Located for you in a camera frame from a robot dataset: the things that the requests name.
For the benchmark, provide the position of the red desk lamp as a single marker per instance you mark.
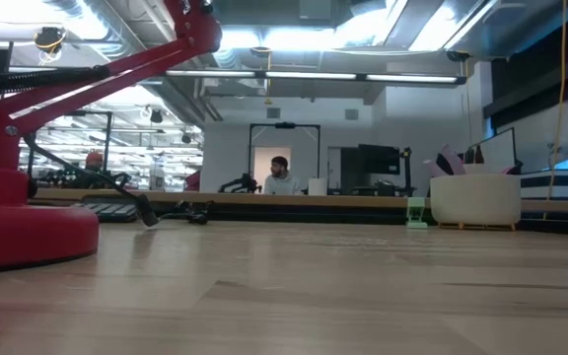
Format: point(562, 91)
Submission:
point(27, 236)

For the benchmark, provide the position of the black background robot arm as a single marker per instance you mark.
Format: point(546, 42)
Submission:
point(242, 185)

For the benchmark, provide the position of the person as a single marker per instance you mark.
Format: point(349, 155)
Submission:
point(94, 165)
point(280, 182)

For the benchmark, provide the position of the long ceiling light fixture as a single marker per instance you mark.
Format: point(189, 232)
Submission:
point(313, 75)

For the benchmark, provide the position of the small green stand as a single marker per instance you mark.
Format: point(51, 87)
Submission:
point(416, 214)

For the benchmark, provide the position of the pink items in tub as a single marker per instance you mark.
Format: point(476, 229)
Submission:
point(449, 160)

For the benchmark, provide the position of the black keyboard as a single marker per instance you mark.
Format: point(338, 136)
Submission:
point(109, 211)

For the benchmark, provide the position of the white round tub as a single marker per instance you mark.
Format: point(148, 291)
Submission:
point(476, 199)

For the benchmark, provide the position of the blue white striped cushion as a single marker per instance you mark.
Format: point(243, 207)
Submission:
point(560, 185)

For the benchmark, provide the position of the black metal frame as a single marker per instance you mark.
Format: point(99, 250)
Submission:
point(250, 148)

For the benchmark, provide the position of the grey wall vent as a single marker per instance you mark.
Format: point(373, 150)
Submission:
point(351, 114)
point(273, 113)

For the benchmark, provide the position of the black ceiling camera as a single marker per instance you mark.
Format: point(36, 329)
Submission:
point(457, 55)

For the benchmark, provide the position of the whiteboard with black frame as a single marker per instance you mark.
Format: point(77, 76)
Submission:
point(498, 150)

